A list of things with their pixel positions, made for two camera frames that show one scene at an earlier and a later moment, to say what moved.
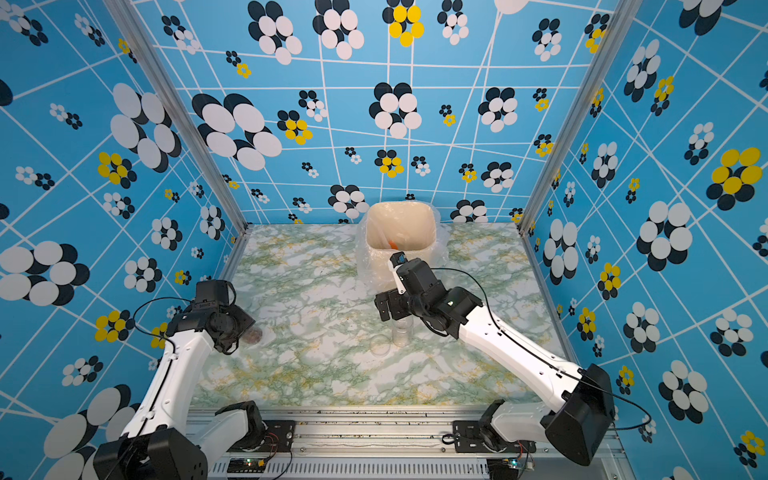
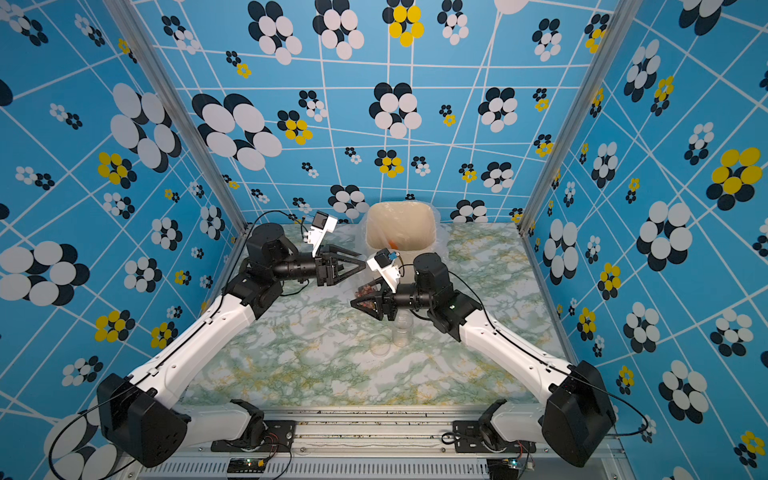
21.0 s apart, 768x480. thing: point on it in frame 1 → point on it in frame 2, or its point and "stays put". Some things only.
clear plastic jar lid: (380, 344) stays put
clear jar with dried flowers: (402, 330) stays put
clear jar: (252, 335) → (364, 290)
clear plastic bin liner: (410, 227) stays put
